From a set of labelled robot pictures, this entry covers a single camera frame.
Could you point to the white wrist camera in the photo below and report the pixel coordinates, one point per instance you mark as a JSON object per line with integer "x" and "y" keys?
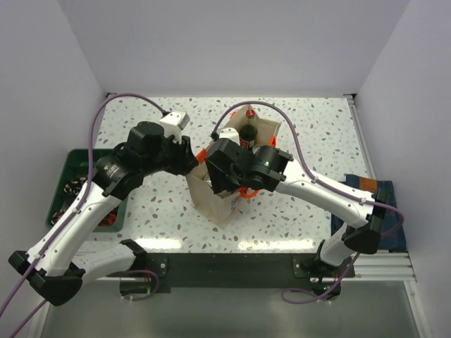
{"x": 227, "y": 133}
{"x": 174, "y": 121}

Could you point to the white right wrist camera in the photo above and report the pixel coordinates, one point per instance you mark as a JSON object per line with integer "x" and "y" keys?
{"x": 227, "y": 133}

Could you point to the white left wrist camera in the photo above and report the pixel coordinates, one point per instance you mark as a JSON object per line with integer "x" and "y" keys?
{"x": 174, "y": 121}

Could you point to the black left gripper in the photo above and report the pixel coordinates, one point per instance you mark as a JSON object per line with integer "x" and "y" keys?
{"x": 186, "y": 160}

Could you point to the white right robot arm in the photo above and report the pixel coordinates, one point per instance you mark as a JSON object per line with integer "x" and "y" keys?
{"x": 362, "y": 212}

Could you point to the silver blue energy can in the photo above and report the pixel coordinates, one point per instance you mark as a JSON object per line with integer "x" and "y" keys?
{"x": 257, "y": 148}

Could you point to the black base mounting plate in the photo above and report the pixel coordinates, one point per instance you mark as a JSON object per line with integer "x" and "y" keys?
{"x": 234, "y": 271}

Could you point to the green compartment tray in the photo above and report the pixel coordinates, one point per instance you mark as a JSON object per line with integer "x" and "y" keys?
{"x": 73, "y": 175}

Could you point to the dark cola glass bottle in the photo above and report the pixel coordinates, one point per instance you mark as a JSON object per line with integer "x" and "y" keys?
{"x": 248, "y": 132}

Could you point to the dark blue denim cloth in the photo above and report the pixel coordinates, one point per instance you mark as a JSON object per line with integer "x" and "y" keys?
{"x": 397, "y": 241}

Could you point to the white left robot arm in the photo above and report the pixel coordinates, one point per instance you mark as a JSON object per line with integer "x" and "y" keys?
{"x": 50, "y": 265}

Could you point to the beige canvas bag orange handles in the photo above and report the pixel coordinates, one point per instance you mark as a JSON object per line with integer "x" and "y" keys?
{"x": 221, "y": 208}

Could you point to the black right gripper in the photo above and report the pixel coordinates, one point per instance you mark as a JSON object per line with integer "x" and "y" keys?
{"x": 218, "y": 182}

